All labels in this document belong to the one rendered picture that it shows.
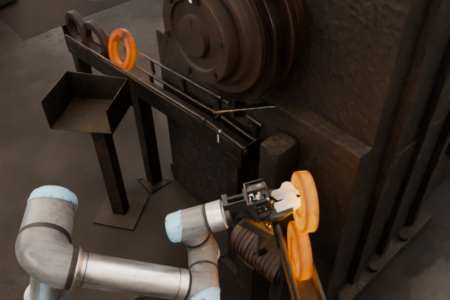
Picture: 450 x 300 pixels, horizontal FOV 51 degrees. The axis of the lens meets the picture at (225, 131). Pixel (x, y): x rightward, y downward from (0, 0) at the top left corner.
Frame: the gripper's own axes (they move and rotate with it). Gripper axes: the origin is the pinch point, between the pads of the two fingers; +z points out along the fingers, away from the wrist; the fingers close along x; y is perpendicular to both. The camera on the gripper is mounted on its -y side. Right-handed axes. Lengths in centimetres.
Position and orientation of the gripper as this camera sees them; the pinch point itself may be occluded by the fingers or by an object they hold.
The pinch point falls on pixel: (304, 197)
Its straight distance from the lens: 121.1
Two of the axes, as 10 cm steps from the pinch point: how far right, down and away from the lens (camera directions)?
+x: -1.2, -6.6, 7.4
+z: 9.5, -2.8, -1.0
